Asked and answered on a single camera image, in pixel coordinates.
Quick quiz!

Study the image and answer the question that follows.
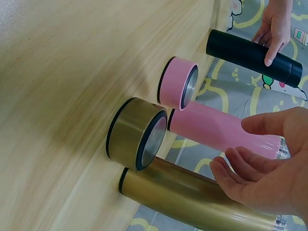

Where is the black thermos bottle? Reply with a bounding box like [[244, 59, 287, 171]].
[[205, 28, 303, 86]]

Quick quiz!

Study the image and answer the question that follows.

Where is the pink thermos bottle body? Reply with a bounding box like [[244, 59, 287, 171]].
[[167, 101, 292, 161]]

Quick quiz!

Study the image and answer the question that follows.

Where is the gold bottle lid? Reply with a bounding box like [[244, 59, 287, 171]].
[[105, 97, 168, 173]]

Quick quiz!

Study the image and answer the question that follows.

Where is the pink bottle lid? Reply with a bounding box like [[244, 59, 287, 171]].
[[157, 56, 200, 111]]

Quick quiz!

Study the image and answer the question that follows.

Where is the gold thermos bottle body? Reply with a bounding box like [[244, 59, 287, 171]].
[[118, 157, 289, 231]]

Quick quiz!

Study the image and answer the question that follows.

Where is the person's right hand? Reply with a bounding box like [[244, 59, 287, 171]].
[[209, 105, 308, 223]]

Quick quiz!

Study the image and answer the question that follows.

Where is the person's left hand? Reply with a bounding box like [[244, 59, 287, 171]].
[[252, 0, 292, 67]]

